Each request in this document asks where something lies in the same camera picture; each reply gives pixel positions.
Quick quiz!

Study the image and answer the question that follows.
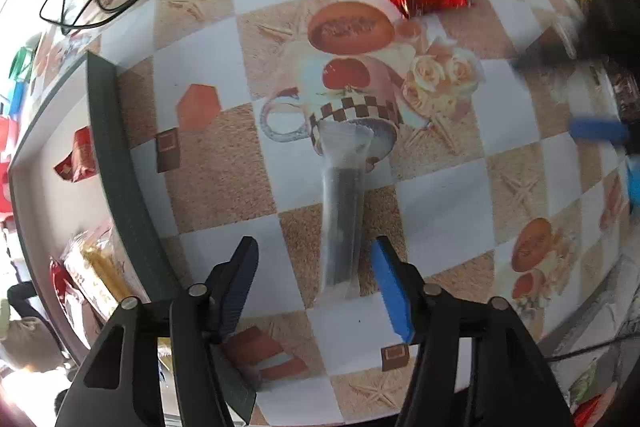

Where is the green plastic item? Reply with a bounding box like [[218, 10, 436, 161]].
[[10, 47, 34, 81]]

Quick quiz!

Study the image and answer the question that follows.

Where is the green snack bag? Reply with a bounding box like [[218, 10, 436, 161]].
[[569, 364, 628, 427]]

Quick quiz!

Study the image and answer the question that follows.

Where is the red plastic item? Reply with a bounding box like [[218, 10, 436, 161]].
[[0, 116, 17, 219]]

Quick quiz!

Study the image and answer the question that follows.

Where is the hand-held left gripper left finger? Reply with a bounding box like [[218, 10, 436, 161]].
[[54, 236, 260, 427]]

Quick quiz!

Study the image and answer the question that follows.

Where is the large red snack packet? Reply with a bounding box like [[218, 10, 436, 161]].
[[49, 257, 76, 338]]

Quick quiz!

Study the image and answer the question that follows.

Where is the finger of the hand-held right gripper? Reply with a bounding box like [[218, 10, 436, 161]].
[[570, 117, 633, 146], [510, 41, 601, 68]]

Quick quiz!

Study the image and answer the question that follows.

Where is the dark stick snack packet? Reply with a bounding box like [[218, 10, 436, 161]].
[[312, 117, 374, 301]]

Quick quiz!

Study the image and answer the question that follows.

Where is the beige cloth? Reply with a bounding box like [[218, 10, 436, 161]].
[[0, 317, 67, 374]]

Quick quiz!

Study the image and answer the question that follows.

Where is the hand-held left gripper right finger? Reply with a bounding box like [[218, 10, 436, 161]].
[[370, 235, 576, 427]]

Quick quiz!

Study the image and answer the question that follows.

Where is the dark green box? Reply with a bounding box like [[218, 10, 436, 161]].
[[7, 52, 258, 427]]

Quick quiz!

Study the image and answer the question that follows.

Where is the thin black cable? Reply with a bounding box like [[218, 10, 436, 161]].
[[545, 339, 631, 363]]

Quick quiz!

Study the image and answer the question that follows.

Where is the yellow snack packet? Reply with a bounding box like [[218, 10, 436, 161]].
[[62, 227, 136, 308]]

